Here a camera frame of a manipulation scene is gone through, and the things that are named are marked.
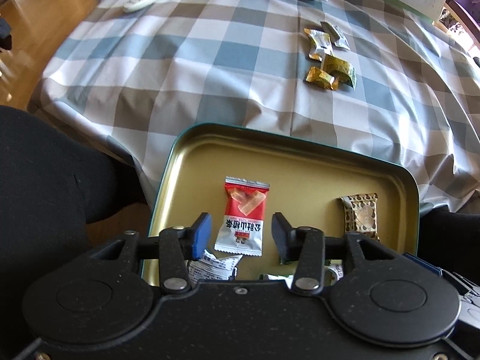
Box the silver grey snack packet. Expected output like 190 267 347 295
185 250 242 284

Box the green white triangle packet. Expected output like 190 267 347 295
259 260 343 288

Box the brown heart pattern packet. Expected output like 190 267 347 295
340 193 380 241

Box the red white snack packet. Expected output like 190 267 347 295
214 176 270 257

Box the gold candy wrapper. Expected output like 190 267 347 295
305 67 338 90

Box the silver yellow snack packet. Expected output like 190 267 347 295
304 28 333 62

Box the white sesame crisp packet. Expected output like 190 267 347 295
320 21 351 50

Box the green candy wrapper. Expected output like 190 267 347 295
279 253 299 266

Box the gold metal tin tray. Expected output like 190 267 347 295
149 124 419 254

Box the black trouser leg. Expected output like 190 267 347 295
0 104 155 308

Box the checkered blue grey tablecloth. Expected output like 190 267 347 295
28 0 479 213

